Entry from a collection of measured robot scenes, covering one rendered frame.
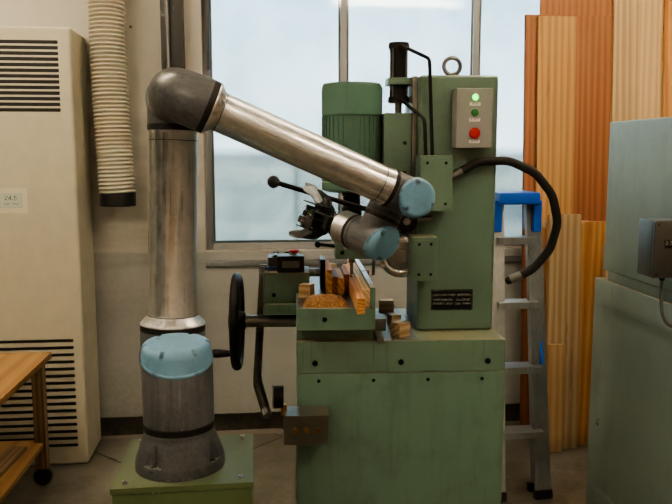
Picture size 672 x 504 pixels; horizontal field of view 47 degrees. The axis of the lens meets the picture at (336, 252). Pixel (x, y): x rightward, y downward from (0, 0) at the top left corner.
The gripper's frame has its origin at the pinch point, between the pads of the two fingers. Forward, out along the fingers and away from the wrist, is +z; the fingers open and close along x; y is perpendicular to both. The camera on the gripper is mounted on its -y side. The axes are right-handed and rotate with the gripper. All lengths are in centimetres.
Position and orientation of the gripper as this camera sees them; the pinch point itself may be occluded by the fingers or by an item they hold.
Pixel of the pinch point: (299, 208)
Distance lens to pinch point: 215.5
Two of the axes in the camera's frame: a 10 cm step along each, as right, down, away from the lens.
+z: -6.6, -2.9, 7.0
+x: -3.0, 9.5, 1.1
